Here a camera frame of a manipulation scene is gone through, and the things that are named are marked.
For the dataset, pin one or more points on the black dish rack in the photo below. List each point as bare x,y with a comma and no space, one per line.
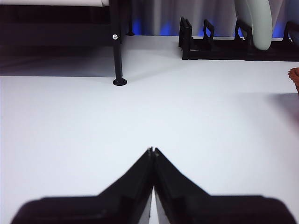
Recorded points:
210,52

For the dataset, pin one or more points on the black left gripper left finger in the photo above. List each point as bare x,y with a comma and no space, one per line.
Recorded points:
93,210

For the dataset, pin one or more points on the brown wicker basket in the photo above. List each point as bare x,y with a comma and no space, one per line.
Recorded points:
294,78

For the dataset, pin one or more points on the pale green plate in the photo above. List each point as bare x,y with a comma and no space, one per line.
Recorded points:
259,28

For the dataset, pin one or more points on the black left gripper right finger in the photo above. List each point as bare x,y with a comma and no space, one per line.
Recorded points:
210,210

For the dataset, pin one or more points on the black metal shelf frame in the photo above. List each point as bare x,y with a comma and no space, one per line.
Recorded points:
118,58

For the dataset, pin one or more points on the grey curtain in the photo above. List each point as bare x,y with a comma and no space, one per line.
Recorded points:
158,16

